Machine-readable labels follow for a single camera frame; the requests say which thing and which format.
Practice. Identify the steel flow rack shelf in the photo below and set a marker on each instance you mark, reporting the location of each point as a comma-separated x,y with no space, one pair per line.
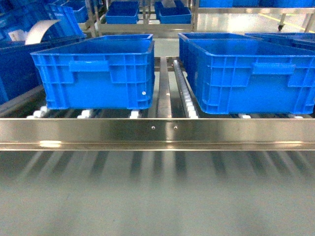
174,121

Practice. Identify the blue bin left front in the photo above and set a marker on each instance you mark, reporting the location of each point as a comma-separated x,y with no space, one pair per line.
108,72

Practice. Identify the blue bin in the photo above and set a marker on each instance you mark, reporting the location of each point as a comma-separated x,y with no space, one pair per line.
234,74
108,72
18,73
180,14
293,39
123,12

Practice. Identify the blue bin right front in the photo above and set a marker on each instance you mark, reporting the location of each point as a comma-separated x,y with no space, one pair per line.
234,74

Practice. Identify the blue bin rear right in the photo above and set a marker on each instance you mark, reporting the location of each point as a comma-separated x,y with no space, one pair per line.
180,14

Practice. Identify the blue bin rear left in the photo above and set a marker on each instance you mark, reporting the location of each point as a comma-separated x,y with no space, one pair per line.
123,12

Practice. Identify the blue bin far left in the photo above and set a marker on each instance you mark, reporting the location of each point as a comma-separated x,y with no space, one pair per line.
18,73

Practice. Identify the white curled paper sheet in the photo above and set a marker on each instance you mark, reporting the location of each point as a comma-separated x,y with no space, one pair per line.
37,32

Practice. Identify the blue bin far right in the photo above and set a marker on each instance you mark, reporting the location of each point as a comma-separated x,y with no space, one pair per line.
293,39

